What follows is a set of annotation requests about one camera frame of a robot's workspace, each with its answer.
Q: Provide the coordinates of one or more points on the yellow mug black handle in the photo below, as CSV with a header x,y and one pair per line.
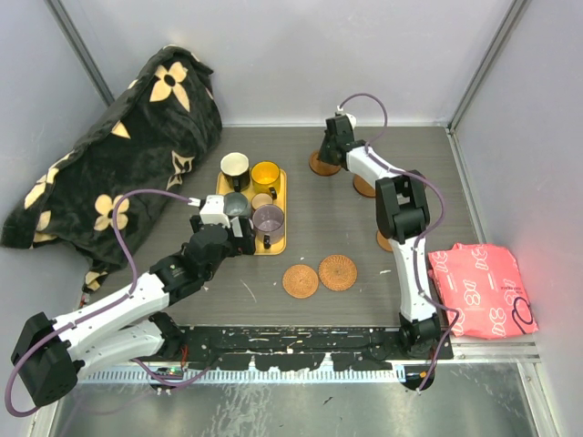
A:
x,y
266,178

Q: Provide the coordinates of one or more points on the small red cup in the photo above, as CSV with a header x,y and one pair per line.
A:
x,y
260,200

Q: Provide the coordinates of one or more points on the yellow serving tray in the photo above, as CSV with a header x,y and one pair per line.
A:
x,y
222,188

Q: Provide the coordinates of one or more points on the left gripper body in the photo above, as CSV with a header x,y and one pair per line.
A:
x,y
239,244

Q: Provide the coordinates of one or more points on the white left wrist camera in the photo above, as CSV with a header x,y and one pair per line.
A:
x,y
211,210

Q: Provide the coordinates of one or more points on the white slotted cable duct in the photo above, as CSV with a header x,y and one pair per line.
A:
x,y
326,374

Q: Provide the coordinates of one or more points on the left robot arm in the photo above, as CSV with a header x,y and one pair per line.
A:
x,y
52,355

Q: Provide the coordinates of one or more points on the woven rattan coaster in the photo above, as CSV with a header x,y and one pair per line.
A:
x,y
337,272
300,281

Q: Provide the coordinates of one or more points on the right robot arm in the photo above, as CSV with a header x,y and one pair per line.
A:
x,y
402,217

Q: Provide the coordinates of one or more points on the pink patterned package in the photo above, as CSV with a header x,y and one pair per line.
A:
x,y
482,285

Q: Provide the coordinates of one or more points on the dark wooden coaster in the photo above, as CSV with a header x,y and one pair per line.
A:
x,y
383,242

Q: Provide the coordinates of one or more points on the grey speckled round mug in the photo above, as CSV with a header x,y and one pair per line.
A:
x,y
237,205

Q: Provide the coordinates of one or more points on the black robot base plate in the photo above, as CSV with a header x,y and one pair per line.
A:
x,y
290,348

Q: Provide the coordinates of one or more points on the brown wooden saucer coaster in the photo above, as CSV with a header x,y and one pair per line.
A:
x,y
362,187
321,168

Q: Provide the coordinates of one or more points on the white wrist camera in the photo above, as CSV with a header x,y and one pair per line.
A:
x,y
211,210
342,113

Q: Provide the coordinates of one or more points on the black floral plush blanket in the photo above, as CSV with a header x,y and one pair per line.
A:
x,y
158,131

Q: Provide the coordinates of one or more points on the purple mug black handle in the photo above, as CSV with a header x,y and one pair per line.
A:
x,y
269,225

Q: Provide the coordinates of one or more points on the black mug cream interior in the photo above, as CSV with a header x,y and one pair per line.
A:
x,y
235,167

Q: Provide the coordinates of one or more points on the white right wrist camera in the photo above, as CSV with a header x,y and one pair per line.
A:
x,y
342,113

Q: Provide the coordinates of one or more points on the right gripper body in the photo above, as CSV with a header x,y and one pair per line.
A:
x,y
325,153

